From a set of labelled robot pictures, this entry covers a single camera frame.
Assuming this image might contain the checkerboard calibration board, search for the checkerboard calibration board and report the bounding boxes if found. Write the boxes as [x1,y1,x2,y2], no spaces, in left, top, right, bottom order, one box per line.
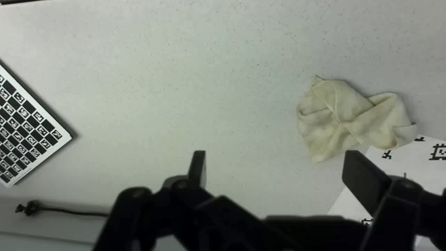
[0,59,80,190]

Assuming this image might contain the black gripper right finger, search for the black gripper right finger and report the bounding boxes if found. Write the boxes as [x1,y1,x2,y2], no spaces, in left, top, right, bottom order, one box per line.
[342,150,446,251]

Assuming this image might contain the thin black cable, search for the thin black cable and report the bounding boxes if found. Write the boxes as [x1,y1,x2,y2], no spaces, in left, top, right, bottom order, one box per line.
[14,200,112,219]

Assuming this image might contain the white paper marker sheet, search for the white paper marker sheet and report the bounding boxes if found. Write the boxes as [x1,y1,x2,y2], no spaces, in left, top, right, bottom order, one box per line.
[326,134,446,222]

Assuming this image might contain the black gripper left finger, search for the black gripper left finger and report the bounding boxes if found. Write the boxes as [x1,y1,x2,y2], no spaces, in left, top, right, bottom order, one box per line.
[92,150,262,251]

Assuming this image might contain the cream cloth towel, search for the cream cloth towel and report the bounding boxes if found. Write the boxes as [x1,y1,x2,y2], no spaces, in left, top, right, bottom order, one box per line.
[296,76,418,164]

